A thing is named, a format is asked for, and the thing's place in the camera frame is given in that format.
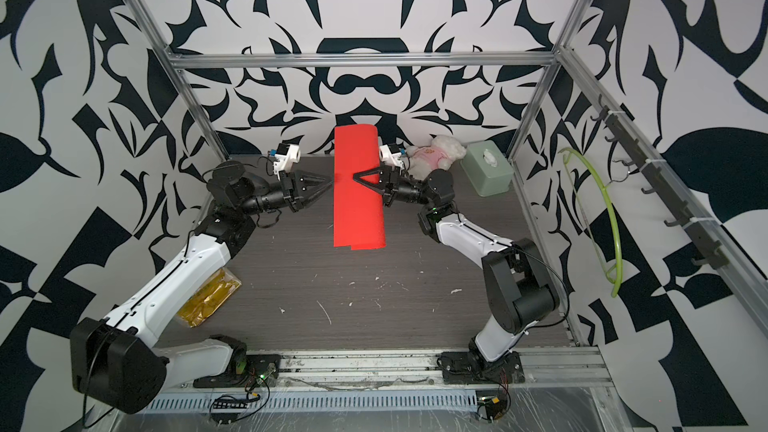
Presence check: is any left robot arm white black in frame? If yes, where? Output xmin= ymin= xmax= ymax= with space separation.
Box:
xmin=70 ymin=161 xmax=333 ymax=414

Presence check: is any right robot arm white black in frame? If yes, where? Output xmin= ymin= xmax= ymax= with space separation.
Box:
xmin=352 ymin=165 xmax=560 ymax=370

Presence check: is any white plush teddy bear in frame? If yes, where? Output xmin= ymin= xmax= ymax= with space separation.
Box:
xmin=406 ymin=135 xmax=467 ymax=180

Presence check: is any green tissue box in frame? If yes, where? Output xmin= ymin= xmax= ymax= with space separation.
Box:
xmin=460 ymin=141 xmax=514 ymax=197

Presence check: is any yellow snack packet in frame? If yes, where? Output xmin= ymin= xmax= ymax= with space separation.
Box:
xmin=175 ymin=267 xmax=242 ymax=328

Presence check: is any small black connector box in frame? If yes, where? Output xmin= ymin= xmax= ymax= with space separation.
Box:
xmin=475 ymin=396 xmax=509 ymax=423

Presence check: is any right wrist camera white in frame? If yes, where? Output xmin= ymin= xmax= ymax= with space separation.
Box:
xmin=379 ymin=144 xmax=407 ymax=170

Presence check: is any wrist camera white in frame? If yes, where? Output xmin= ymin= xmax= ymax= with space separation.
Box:
xmin=379 ymin=144 xmax=407 ymax=170
xmin=267 ymin=143 xmax=301 ymax=176

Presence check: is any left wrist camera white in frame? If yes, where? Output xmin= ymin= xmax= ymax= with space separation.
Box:
xmin=267 ymin=143 xmax=301 ymax=176

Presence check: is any aluminium frame crossbar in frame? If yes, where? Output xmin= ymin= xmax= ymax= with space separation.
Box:
xmin=169 ymin=51 xmax=554 ymax=70

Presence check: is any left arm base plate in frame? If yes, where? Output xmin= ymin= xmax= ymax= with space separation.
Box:
xmin=193 ymin=351 xmax=282 ymax=389

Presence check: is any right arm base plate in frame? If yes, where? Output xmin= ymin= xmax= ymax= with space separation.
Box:
xmin=436 ymin=350 xmax=526 ymax=385

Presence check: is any white slotted cable duct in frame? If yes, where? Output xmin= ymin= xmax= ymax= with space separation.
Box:
xmin=142 ymin=389 xmax=478 ymax=414

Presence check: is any black hook rail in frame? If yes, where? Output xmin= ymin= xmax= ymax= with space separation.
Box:
xmin=593 ymin=95 xmax=730 ymax=270

